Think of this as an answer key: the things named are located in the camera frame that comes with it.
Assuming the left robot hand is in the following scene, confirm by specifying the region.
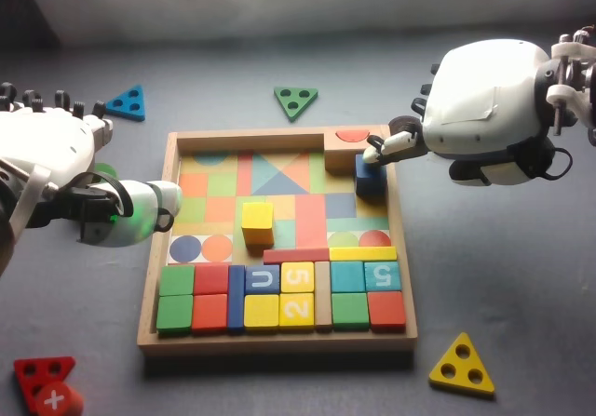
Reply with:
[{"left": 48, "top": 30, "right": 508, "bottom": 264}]
[{"left": 0, "top": 82, "right": 183, "bottom": 249}]

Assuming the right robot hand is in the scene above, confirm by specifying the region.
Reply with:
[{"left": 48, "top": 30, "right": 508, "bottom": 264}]
[{"left": 362, "top": 38, "right": 575, "bottom": 188}]

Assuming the dark blue cube block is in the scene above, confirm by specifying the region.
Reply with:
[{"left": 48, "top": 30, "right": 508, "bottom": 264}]
[{"left": 354, "top": 153, "right": 390, "bottom": 202}]

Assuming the yellow cube block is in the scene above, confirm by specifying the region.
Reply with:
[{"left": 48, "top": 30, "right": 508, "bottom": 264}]
[{"left": 240, "top": 201, "right": 275, "bottom": 249}]

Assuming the blue triangle block with holes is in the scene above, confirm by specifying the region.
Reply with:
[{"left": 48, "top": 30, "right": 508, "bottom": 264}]
[{"left": 104, "top": 84, "right": 146, "bottom": 123}]

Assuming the wooden block red semicircle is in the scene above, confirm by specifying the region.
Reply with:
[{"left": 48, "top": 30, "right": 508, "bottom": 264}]
[{"left": 323, "top": 127, "right": 392, "bottom": 173}]

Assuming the green triangle block with holes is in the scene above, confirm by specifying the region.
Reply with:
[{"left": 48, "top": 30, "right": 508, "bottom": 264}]
[{"left": 272, "top": 86, "right": 319, "bottom": 124}]

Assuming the red triangle block with holes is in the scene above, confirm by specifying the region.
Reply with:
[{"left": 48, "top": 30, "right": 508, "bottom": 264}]
[{"left": 12, "top": 356, "right": 77, "bottom": 415}]

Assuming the yellow triangle block with holes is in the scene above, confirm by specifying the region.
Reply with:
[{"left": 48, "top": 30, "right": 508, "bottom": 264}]
[{"left": 427, "top": 331, "right": 495, "bottom": 399}]

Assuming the grey table cloth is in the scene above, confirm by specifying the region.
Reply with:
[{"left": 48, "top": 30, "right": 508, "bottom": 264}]
[{"left": 0, "top": 29, "right": 596, "bottom": 416}]

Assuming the white backdrop sheet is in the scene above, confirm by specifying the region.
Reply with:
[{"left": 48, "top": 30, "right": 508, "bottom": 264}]
[{"left": 0, "top": 0, "right": 596, "bottom": 47}]

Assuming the red cylinder with plus sign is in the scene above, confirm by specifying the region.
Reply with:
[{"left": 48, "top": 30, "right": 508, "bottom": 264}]
[{"left": 35, "top": 381, "right": 86, "bottom": 416}]

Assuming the wooden puzzle tray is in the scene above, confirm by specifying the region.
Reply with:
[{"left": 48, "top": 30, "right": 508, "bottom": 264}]
[{"left": 137, "top": 125, "right": 419, "bottom": 356}]

